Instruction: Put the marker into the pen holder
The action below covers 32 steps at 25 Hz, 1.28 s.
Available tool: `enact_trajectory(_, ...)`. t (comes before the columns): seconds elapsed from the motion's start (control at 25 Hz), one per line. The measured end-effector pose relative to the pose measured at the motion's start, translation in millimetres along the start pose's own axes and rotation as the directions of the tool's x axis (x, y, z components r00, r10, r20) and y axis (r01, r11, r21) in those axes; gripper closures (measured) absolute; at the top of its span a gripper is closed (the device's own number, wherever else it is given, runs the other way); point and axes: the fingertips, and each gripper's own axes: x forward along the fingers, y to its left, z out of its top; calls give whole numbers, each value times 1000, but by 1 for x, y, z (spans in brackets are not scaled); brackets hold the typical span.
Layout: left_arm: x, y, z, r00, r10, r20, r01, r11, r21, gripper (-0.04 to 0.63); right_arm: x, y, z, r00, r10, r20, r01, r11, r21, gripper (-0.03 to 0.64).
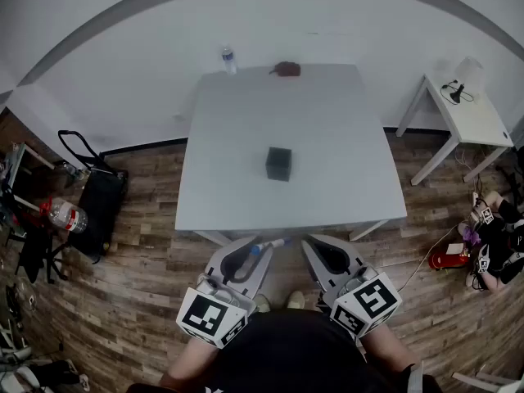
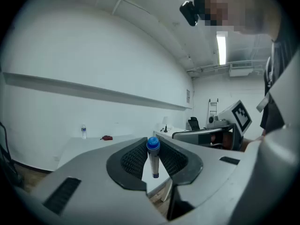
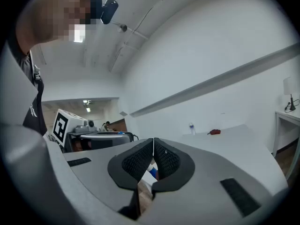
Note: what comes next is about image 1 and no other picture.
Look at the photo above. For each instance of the person's right forearm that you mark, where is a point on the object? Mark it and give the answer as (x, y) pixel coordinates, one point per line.
(389, 352)

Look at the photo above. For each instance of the clear plastic water bottle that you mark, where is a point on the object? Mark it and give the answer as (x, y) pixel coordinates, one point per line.
(229, 61)

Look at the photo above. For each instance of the black square pen holder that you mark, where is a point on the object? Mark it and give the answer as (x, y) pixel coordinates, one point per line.
(279, 165)

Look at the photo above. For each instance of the person's left forearm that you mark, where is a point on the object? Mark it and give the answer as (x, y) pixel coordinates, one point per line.
(190, 360)

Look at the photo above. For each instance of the translucent plastic container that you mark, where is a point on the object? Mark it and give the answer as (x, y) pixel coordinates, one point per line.
(470, 72)

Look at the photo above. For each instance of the person's black shirt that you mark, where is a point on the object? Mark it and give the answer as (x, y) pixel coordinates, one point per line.
(294, 354)

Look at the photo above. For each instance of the small white side table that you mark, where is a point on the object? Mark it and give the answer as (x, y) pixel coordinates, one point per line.
(471, 117)

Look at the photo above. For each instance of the large red-capped water jug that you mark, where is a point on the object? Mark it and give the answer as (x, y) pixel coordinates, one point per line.
(67, 216)

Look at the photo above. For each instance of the person's left shoe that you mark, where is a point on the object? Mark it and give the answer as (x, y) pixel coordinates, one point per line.
(262, 303)

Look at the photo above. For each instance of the black office chair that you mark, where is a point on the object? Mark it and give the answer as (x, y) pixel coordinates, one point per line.
(39, 252)

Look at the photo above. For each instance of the dark red pouch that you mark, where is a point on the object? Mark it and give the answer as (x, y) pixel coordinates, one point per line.
(287, 68)

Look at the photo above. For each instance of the person's shoe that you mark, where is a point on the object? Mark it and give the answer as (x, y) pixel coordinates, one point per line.
(295, 300)
(262, 303)

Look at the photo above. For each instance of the large white table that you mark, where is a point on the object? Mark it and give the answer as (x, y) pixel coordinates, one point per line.
(286, 137)

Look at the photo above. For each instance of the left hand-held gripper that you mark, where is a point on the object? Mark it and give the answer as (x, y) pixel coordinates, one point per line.
(213, 315)

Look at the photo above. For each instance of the white blue marker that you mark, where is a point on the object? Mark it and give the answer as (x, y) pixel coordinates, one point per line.
(275, 243)

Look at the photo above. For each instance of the black folding trolley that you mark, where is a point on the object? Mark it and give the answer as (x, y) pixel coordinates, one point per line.
(100, 203)

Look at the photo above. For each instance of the person's right shoe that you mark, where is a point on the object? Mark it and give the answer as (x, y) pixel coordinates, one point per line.
(295, 300)

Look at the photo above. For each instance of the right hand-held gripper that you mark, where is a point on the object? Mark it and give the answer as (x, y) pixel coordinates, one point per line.
(368, 301)

